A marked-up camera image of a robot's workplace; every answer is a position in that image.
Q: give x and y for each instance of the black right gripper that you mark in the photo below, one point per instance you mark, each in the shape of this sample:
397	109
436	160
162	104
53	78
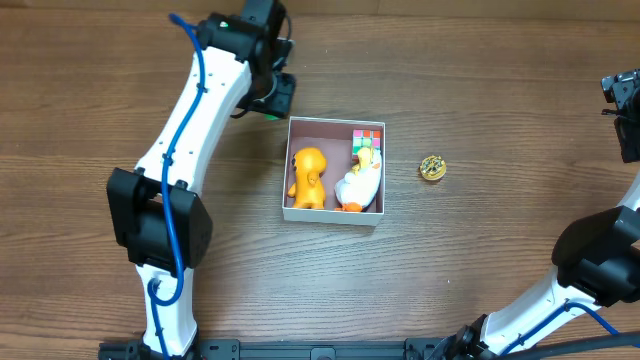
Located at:
626	134

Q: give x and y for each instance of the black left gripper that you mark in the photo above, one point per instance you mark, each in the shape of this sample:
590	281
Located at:
282	95

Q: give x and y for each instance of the green spinning top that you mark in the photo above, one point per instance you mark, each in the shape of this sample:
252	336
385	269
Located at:
271	118

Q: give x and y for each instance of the white cardboard box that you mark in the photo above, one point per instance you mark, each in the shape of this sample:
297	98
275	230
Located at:
334	137

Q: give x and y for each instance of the colourful puzzle cube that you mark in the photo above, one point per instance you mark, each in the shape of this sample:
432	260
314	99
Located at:
365	138

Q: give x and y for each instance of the orange plush toy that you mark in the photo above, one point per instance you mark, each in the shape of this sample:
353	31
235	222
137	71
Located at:
308	190

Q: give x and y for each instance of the white plush duck yellow hat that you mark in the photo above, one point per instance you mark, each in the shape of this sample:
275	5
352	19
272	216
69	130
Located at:
357	189

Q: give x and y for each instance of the gold blue spinning top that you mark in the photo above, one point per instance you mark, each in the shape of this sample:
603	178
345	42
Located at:
433	168

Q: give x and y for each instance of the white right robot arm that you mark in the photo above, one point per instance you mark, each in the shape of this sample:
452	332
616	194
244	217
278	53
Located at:
595	264

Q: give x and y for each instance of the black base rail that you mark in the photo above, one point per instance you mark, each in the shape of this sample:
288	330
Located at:
233	349

